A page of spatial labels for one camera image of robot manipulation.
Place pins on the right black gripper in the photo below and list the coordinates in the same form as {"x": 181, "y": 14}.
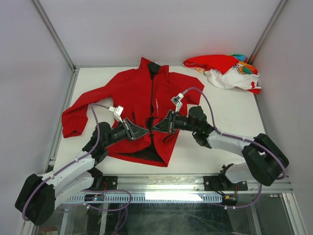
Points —
{"x": 167, "y": 124}

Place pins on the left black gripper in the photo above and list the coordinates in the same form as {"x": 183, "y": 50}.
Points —
{"x": 134, "y": 132}

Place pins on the red zip jacket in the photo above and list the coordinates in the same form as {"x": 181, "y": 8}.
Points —
{"x": 145, "y": 94}

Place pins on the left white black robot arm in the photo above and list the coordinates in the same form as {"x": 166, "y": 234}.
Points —
{"x": 42, "y": 194}

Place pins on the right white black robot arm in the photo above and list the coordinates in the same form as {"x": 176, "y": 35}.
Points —
{"x": 264, "y": 161}

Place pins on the red white printed garment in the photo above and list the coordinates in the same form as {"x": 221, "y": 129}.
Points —
{"x": 226, "y": 71}

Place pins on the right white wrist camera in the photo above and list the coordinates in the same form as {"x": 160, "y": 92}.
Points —
{"x": 177, "y": 101}

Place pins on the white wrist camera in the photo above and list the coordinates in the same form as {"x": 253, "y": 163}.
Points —
{"x": 177, "y": 101}
{"x": 117, "y": 112}

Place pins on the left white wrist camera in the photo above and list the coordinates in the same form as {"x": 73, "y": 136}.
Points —
{"x": 117, "y": 112}

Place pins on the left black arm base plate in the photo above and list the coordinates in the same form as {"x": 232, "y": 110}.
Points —
{"x": 104, "y": 182}

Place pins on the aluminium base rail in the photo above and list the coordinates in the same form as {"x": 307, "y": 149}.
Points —
{"x": 174, "y": 182}

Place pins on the slotted grey cable duct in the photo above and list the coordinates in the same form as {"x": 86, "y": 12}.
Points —
{"x": 149, "y": 197}

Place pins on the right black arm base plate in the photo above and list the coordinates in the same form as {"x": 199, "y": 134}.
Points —
{"x": 219, "y": 183}

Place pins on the left aluminium corner post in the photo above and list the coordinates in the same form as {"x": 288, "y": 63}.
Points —
{"x": 52, "y": 32}

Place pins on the aluminium corner post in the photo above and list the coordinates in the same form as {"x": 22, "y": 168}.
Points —
{"x": 267, "y": 30}
{"x": 52, "y": 32}

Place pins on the right aluminium corner post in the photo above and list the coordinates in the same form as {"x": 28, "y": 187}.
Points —
{"x": 267, "y": 30}

